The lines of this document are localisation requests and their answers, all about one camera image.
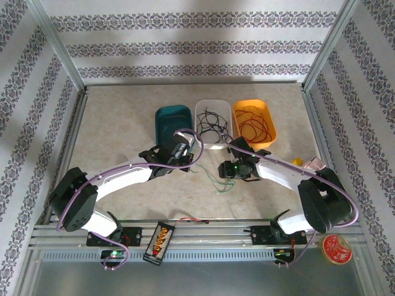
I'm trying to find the thin black cable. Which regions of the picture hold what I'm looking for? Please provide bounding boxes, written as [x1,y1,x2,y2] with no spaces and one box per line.
[196,107,233,144]
[197,108,232,143]

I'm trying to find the orange plastic bin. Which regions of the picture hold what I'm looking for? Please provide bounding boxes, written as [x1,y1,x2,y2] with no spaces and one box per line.
[231,98,278,149]

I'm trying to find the teal plastic bin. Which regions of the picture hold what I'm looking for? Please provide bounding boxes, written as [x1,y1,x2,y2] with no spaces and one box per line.
[154,104,196,146]

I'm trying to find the white plastic bin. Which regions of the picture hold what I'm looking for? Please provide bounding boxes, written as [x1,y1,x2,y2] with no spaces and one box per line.
[194,99,233,150]

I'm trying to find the pink plastic object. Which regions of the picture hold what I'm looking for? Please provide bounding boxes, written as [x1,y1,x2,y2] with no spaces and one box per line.
[304,156,327,170]

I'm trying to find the black hub with orange connectors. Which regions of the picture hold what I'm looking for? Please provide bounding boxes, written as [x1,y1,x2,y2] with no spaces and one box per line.
[143,220,177,266]

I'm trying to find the round red tin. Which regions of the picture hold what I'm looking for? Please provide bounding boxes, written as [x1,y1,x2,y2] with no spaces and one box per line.
[322,234,352,265]

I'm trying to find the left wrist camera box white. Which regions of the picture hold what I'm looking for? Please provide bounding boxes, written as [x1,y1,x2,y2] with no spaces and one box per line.
[176,131,195,146]

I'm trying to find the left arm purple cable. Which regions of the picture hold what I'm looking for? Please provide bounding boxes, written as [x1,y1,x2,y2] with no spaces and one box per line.
[57,129,205,272]

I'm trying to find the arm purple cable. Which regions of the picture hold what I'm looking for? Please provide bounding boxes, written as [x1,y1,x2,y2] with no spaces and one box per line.
[57,129,205,272]
[218,133,360,269]

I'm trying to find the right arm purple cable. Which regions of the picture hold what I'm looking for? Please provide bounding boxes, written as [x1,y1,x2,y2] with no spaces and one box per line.
[218,133,360,269]

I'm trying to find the red black hub wire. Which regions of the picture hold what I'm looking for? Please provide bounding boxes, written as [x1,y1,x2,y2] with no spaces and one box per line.
[172,217,210,228]

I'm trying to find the wide aluminium mounting rail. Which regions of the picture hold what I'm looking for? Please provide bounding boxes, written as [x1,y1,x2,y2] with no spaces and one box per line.
[29,220,368,249]

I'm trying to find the long aluminium wall rail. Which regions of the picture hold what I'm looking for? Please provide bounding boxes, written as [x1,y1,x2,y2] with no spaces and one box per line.
[85,80,305,88]

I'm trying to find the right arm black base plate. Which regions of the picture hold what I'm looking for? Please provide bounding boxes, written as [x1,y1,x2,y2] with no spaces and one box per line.
[251,226,308,247]

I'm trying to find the grey slotted cable duct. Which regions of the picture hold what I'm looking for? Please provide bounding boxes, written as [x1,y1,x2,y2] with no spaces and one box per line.
[39,248,278,263]

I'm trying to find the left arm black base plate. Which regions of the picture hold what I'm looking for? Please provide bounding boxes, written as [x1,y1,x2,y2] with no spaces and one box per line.
[86,227,143,247]

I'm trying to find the aluminium side rail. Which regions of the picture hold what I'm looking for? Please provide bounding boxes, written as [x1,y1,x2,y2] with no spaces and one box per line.
[46,88,90,224]
[300,85,349,223]

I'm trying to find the aluminium corner post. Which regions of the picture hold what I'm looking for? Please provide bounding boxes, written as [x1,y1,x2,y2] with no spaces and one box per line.
[301,0,362,92]
[26,0,88,93]

